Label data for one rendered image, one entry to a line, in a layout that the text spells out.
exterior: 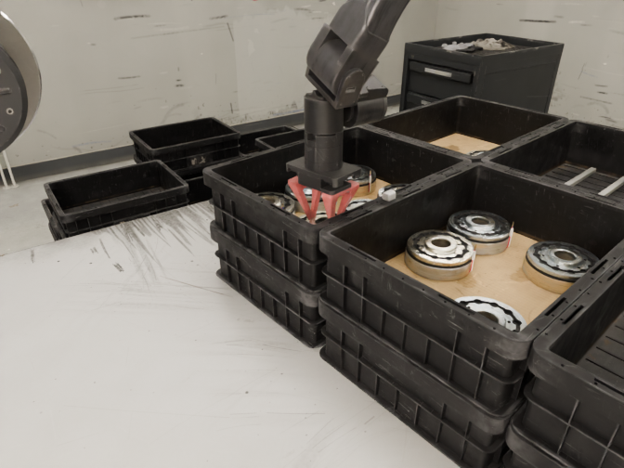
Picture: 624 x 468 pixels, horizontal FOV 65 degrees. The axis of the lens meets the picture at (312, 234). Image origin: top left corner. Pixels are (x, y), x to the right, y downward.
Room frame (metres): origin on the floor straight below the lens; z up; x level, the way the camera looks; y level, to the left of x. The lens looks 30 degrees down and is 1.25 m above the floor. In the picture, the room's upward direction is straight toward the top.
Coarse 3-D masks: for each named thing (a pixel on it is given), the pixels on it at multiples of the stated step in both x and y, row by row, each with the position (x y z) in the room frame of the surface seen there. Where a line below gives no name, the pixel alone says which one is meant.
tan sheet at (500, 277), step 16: (512, 240) 0.72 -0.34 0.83; (528, 240) 0.72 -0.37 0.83; (400, 256) 0.67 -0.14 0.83; (480, 256) 0.67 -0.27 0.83; (496, 256) 0.67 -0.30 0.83; (512, 256) 0.67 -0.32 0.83; (480, 272) 0.62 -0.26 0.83; (496, 272) 0.62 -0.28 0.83; (512, 272) 0.62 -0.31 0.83; (448, 288) 0.58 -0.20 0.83; (464, 288) 0.58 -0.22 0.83; (480, 288) 0.58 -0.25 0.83; (496, 288) 0.58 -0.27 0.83; (512, 288) 0.58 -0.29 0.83; (528, 288) 0.58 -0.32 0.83; (512, 304) 0.54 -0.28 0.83; (528, 304) 0.54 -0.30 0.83; (544, 304) 0.54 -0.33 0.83; (528, 320) 0.51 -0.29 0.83
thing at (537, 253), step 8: (552, 240) 0.66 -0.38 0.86; (528, 248) 0.64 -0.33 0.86; (536, 248) 0.65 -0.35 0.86; (544, 248) 0.64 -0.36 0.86; (568, 248) 0.64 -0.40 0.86; (576, 248) 0.64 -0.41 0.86; (528, 256) 0.62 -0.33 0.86; (536, 256) 0.62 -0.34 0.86; (544, 256) 0.62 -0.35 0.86; (584, 256) 0.62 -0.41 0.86; (592, 256) 0.62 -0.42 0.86; (536, 264) 0.60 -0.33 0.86; (544, 264) 0.60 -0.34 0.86; (552, 264) 0.60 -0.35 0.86; (584, 264) 0.60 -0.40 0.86; (592, 264) 0.60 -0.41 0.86; (552, 272) 0.58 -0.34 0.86; (560, 272) 0.58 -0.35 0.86; (568, 272) 0.58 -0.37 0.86; (576, 272) 0.58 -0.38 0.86; (584, 272) 0.58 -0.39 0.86
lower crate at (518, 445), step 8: (512, 424) 0.35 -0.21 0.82; (512, 432) 0.34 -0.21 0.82; (512, 440) 0.34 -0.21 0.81; (520, 440) 0.33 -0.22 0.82; (512, 448) 0.34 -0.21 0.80; (520, 448) 0.33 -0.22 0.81; (528, 448) 0.32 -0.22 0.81; (536, 448) 0.32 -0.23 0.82; (504, 456) 0.36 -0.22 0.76; (512, 456) 0.35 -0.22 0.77; (520, 456) 0.33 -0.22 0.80; (528, 456) 0.32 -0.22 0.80; (536, 456) 0.32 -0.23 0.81; (544, 456) 0.31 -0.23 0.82; (504, 464) 0.34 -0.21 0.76; (512, 464) 0.34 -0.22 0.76; (520, 464) 0.34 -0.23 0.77; (528, 464) 0.33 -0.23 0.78; (536, 464) 0.32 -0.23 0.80; (544, 464) 0.31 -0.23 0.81; (552, 464) 0.31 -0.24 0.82; (560, 464) 0.30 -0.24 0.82
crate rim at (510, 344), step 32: (416, 192) 0.70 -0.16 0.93; (576, 192) 0.70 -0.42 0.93; (352, 224) 0.60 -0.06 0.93; (352, 256) 0.52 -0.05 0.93; (608, 256) 0.51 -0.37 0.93; (384, 288) 0.48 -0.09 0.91; (416, 288) 0.44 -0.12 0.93; (576, 288) 0.44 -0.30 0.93; (448, 320) 0.41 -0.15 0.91; (480, 320) 0.39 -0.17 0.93; (544, 320) 0.39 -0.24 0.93; (512, 352) 0.36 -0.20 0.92
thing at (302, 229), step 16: (352, 128) 1.03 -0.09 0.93; (368, 128) 1.03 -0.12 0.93; (288, 144) 0.93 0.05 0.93; (304, 144) 0.94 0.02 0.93; (416, 144) 0.92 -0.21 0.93; (240, 160) 0.84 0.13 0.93; (464, 160) 0.84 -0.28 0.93; (208, 176) 0.77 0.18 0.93; (432, 176) 0.76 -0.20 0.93; (224, 192) 0.74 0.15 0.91; (240, 192) 0.70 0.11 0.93; (400, 192) 0.70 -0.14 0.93; (256, 208) 0.67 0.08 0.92; (272, 208) 0.64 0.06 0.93; (288, 224) 0.61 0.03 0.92; (304, 224) 0.59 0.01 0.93; (320, 224) 0.59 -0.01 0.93; (304, 240) 0.59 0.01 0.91
